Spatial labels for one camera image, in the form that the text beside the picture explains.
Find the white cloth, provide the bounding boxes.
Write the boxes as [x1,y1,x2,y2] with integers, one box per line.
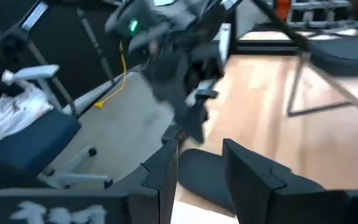
[0,70,55,141]

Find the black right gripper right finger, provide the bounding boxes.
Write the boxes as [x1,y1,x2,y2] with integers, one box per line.
[223,139,347,224]

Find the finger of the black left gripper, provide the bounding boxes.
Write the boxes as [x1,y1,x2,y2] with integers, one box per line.
[181,105,209,144]
[163,124,186,149]

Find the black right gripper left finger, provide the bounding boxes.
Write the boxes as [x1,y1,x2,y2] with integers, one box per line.
[113,139,179,224]

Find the black partition panel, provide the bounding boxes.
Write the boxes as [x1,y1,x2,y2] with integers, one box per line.
[23,0,142,106]

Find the orange object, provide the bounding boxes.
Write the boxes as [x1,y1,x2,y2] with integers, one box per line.
[273,0,292,21]

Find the blue office chair white frame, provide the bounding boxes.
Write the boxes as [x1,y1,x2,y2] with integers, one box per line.
[0,63,114,190]

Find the wooden shelf black metal frame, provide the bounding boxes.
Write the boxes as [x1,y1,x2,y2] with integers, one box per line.
[250,0,358,125]

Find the yellow floor cable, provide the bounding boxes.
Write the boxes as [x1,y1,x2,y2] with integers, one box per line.
[93,40,127,110]

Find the grey metal rack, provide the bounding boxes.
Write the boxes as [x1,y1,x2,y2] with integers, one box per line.
[290,0,358,30]

